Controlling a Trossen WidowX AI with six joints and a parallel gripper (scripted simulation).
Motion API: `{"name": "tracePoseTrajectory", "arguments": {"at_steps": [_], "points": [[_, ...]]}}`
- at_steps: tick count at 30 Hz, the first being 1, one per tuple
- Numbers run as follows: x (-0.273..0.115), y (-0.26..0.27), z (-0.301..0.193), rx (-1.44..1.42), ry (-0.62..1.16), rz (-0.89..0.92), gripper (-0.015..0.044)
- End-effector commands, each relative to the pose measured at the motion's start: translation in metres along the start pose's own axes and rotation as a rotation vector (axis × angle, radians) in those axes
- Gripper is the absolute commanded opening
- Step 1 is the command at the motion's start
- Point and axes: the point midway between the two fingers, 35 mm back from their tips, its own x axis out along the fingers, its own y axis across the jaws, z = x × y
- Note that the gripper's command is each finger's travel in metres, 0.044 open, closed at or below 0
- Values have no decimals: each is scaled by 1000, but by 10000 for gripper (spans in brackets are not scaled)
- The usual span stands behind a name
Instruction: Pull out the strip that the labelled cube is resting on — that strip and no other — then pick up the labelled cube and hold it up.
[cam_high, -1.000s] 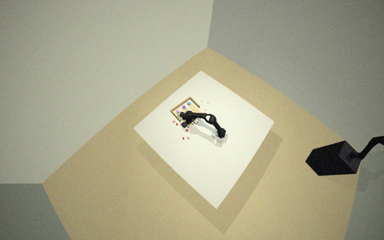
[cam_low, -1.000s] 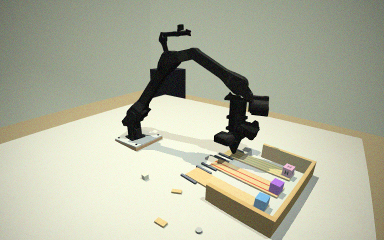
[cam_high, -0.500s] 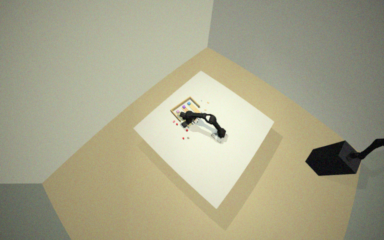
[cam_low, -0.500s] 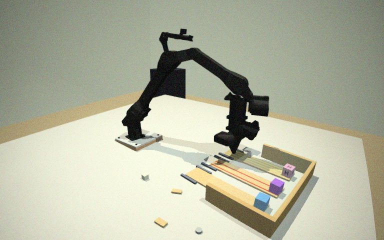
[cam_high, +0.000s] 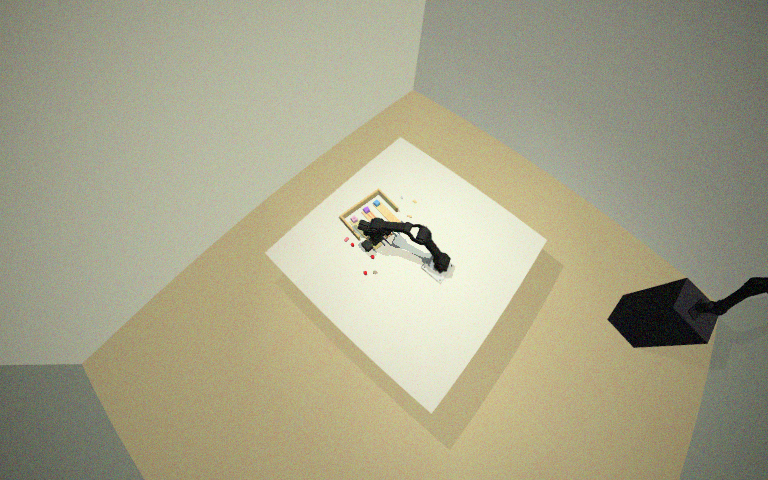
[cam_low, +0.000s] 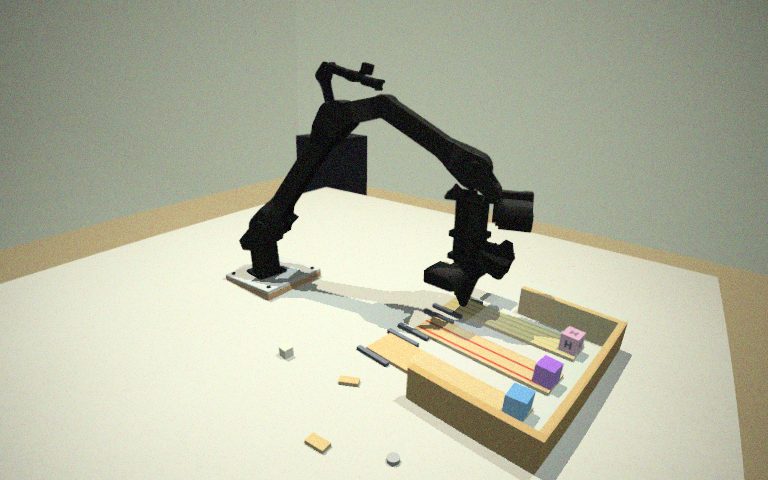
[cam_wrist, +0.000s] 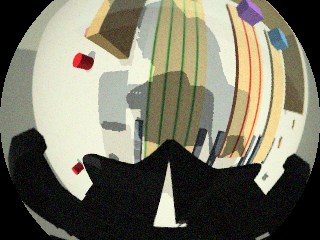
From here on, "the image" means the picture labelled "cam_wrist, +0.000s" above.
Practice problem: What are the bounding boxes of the tan open-top wooden tray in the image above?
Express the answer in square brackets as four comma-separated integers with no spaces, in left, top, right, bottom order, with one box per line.
[72,0,311,116]

